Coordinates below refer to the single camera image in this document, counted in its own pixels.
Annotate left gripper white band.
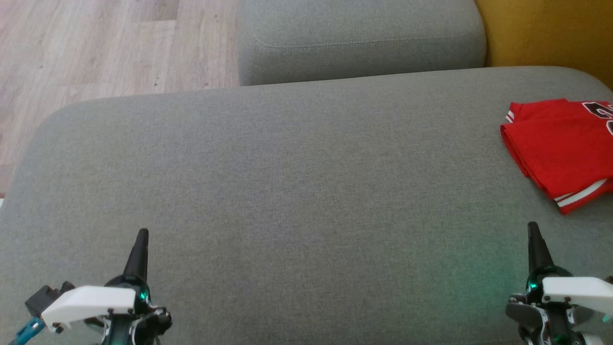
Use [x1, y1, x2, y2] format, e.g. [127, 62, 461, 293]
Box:
[40, 228, 173, 345]

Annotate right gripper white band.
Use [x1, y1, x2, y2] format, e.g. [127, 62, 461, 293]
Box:
[505, 221, 613, 345]

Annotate red and white jersey shirt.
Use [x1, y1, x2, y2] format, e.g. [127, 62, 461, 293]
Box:
[500, 98, 613, 215]

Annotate wide yellow sofa backrest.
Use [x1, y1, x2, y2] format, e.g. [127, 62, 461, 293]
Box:
[474, 0, 613, 92]

